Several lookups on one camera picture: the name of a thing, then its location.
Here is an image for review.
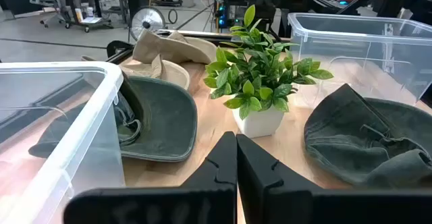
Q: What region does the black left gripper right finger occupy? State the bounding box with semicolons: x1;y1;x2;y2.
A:
236;133;432;224

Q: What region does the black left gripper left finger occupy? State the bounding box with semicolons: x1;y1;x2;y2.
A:
63;132;238;224

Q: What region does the dark green cap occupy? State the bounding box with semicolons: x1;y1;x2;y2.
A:
303;83;432;190
28;72;198;163

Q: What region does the beige cap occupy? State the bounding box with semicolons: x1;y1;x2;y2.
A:
80;28;219;90

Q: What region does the artificial plant in white pot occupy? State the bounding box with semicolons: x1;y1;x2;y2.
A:
203;4;335;139

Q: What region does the clear plastic storage bin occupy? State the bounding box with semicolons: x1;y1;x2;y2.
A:
0;61;126;224
287;12;432;109

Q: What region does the computer with blue lights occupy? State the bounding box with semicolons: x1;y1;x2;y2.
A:
213;1;227;29

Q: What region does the round floor fan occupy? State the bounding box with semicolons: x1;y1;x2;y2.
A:
129;6;167;42

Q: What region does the black keyboard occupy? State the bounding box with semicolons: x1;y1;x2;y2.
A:
312;0;348;9

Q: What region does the black rolling stand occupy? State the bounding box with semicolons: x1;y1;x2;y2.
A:
62;0;115;33

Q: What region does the black frame clip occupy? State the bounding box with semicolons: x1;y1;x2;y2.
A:
106;40;135;59

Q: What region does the black cable loop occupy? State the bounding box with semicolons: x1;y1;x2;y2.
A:
167;8;179;25

